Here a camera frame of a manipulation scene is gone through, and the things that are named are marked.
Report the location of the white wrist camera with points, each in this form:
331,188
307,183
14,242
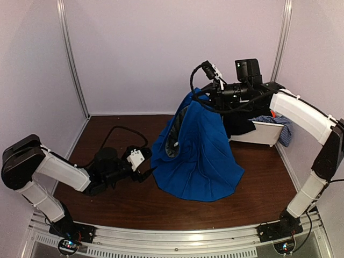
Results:
135,158
212,73

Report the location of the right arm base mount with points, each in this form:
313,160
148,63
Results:
281,233

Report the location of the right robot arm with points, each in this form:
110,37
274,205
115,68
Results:
321,130

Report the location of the orange garment in basket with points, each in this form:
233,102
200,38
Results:
274,115

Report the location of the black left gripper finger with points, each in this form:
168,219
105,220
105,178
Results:
146,152
143,176

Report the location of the aluminium frame post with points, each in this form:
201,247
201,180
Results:
283,37
70,57

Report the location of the right aluminium frame post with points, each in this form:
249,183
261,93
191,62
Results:
283,37

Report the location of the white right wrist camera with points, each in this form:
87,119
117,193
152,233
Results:
212,73

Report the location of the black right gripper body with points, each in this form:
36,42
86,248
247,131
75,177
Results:
219,101

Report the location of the blue pleated skirt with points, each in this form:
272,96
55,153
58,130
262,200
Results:
192,157

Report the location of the left aluminium frame post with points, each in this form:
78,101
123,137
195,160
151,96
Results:
70,57

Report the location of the front aluminium rail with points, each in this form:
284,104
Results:
241,241

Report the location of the white laundry basket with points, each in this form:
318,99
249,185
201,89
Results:
265,134

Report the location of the blue checked shirt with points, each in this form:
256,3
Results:
287,132

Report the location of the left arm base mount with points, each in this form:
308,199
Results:
73,236

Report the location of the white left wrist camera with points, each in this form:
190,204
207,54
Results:
135,158

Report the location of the black garment in basket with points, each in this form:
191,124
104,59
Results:
238,123

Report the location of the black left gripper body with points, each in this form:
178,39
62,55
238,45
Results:
112,178

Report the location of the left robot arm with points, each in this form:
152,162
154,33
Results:
28,157

